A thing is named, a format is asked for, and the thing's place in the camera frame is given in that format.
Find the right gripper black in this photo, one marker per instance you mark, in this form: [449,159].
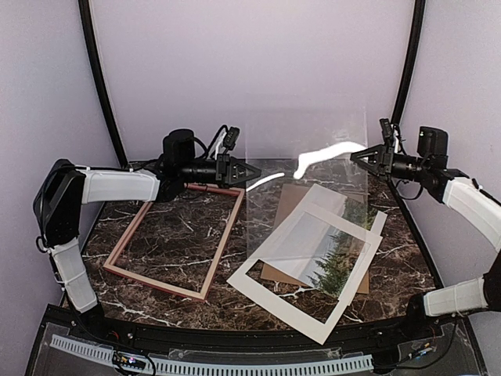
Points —
[379,156]

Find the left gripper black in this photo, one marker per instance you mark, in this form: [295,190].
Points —
[224,160]

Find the white mat board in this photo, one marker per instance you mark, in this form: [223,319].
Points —
[294,317]

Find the landscape photo print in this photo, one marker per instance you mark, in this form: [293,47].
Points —
[330,265]

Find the pink wooden picture frame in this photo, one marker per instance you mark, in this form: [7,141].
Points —
[110,263]

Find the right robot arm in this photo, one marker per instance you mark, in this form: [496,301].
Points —
[457,191]

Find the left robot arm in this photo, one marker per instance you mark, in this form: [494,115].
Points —
[185,159]

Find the brown cardboard backing board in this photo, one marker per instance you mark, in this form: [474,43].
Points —
[290,196]

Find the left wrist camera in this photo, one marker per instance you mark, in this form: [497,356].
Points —
[224,141]

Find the right black corner post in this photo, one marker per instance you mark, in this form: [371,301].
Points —
[410,61]

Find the black corner post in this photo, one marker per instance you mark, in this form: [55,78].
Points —
[99,80]
[410,61]

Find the black front rail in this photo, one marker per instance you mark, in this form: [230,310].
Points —
[375,337]

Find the white slotted cable duct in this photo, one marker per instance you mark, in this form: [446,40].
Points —
[136,364]

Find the left black corner post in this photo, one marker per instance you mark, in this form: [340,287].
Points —
[99,80]

